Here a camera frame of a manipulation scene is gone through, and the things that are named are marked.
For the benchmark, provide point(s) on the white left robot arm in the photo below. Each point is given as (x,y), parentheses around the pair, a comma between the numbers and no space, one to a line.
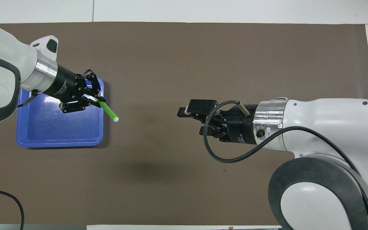
(2,51)

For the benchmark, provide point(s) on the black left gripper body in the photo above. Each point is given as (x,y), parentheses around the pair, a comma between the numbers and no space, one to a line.
(62,84)

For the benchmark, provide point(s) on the green pen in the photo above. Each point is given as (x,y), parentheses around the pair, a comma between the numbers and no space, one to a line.
(109,111)

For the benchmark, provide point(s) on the brown table mat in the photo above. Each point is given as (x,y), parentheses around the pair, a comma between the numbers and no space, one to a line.
(184,54)

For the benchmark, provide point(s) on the blue plastic tray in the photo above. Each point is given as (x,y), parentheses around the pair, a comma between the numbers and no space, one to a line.
(59,131)

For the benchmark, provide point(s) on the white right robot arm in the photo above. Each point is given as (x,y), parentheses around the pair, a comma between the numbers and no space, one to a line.
(331,121)

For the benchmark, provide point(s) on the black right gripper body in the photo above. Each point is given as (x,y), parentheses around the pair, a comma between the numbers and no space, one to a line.
(241,124)

